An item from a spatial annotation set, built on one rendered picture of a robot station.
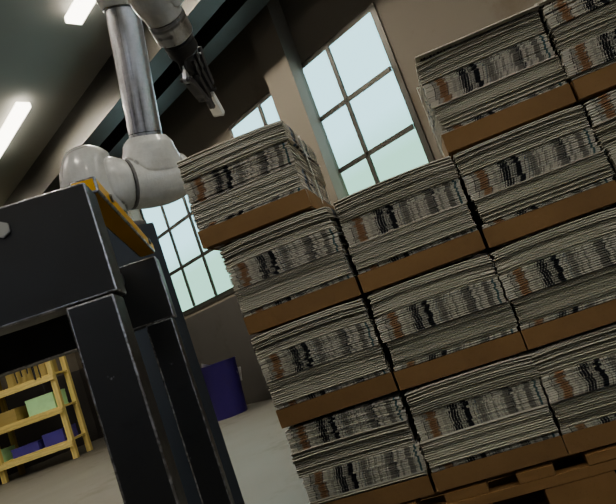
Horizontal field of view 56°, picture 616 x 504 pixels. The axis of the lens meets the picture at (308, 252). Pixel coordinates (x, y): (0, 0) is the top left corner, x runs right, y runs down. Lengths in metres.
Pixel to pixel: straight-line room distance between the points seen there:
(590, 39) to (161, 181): 1.17
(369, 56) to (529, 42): 3.20
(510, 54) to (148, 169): 1.02
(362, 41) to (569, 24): 3.28
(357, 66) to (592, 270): 3.52
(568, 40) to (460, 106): 0.26
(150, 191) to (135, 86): 0.31
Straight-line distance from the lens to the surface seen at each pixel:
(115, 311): 0.62
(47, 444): 8.07
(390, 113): 4.43
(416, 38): 4.37
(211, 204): 1.44
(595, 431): 1.39
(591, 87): 1.41
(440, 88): 1.40
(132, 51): 1.88
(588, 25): 1.46
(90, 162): 1.74
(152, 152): 1.80
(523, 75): 1.42
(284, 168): 1.39
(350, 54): 4.70
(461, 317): 1.33
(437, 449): 1.37
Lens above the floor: 0.58
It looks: 7 degrees up
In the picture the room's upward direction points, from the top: 20 degrees counter-clockwise
